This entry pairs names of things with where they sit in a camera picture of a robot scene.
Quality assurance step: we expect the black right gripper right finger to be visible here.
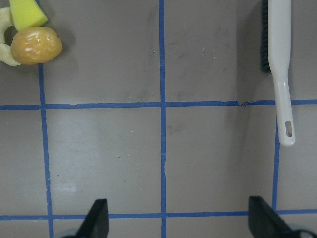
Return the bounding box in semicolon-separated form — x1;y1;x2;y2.
248;196;294;238

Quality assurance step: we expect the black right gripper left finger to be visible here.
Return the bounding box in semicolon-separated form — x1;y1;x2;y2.
74;199;109;238

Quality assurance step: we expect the brown potato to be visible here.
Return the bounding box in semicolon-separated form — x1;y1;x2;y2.
10;27;63;65

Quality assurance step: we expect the pale curved peel slice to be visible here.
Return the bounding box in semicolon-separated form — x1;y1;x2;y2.
0;7;20;66

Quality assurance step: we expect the white hand brush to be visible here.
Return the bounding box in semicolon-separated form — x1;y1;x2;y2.
260;0;296;146

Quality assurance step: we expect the yellow sponge wedge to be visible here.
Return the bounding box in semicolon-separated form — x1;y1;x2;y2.
9;0;48;31

